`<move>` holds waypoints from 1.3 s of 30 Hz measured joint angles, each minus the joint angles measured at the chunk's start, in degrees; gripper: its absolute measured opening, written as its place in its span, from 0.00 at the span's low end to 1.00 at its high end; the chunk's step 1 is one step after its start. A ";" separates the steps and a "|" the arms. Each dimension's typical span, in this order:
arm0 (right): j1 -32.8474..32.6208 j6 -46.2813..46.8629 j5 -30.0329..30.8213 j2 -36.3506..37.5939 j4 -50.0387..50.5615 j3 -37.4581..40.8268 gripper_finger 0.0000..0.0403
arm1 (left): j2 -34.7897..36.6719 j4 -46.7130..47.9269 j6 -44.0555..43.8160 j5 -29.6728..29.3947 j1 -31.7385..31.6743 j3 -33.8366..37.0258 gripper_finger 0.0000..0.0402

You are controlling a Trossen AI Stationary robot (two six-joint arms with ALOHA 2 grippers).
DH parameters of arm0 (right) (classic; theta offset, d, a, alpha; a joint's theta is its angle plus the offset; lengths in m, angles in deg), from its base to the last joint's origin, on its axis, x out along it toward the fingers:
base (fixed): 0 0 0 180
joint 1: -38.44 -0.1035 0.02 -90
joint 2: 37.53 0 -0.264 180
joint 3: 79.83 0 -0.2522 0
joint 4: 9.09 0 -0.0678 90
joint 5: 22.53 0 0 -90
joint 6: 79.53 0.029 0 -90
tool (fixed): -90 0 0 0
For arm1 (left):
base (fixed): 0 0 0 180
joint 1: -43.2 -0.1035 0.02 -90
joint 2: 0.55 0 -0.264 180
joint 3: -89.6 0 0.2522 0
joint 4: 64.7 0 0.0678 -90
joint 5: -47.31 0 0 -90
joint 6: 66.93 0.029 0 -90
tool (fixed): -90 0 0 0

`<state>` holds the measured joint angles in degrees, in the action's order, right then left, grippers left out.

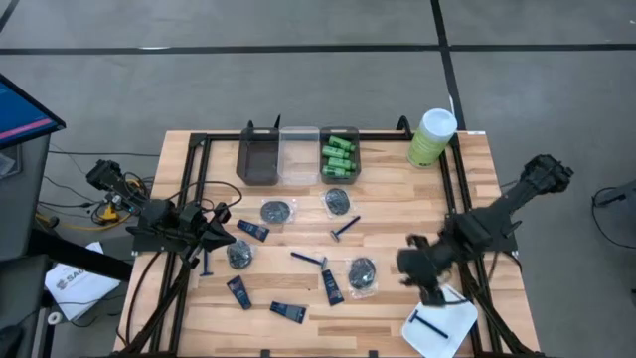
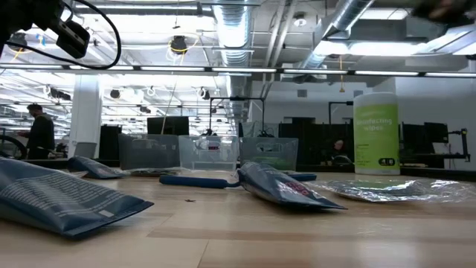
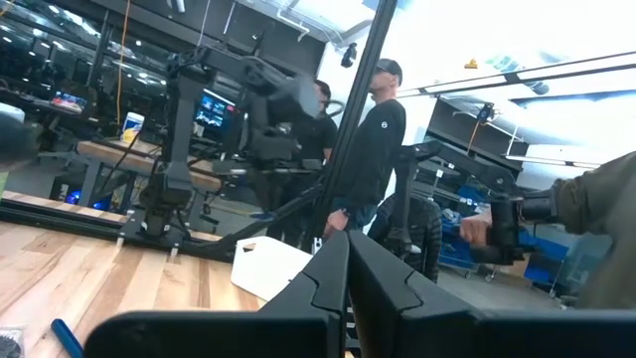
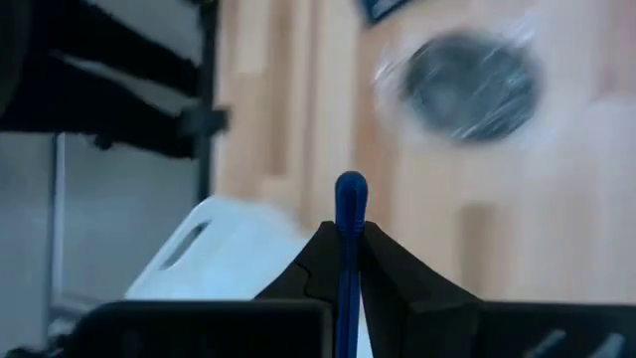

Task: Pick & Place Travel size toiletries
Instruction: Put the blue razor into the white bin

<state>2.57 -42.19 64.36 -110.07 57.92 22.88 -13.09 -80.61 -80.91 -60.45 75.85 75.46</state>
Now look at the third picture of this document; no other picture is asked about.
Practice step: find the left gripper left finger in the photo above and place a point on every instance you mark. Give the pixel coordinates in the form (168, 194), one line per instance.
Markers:
(323, 298)

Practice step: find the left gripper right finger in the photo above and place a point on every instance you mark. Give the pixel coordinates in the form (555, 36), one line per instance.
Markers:
(377, 308)

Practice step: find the blue disposable razor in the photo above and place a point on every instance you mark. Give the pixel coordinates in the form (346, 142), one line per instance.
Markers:
(67, 339)

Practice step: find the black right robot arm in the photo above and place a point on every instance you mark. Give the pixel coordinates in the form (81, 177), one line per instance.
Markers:
(180, 139)

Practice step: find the person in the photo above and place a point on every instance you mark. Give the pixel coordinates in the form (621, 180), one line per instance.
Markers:
(313, 134)
(370, 149)
(606, 209)

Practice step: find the white plastic tray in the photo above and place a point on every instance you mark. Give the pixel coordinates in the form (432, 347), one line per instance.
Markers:
(268, 268)

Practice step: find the lit background computer monitor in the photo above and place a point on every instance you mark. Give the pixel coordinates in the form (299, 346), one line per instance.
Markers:
(213, 112)
(69, 101)

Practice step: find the black puffer jacket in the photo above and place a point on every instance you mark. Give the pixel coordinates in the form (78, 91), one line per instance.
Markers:
(422, 233)

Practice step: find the blue storage bins cart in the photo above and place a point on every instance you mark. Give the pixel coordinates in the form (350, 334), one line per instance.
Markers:
(457, 248)

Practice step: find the background wooden work table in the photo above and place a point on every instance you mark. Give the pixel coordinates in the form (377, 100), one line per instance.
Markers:
(149, 161)

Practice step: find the white yellow wipes canister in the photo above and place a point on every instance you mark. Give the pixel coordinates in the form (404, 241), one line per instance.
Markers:
(132, 126)

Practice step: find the green disinfecting wipes canister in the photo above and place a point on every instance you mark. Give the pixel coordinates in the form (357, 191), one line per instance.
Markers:
(3, 185)

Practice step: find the black ceiling camera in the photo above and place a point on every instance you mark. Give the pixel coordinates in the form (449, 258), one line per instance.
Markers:
(349, 54)

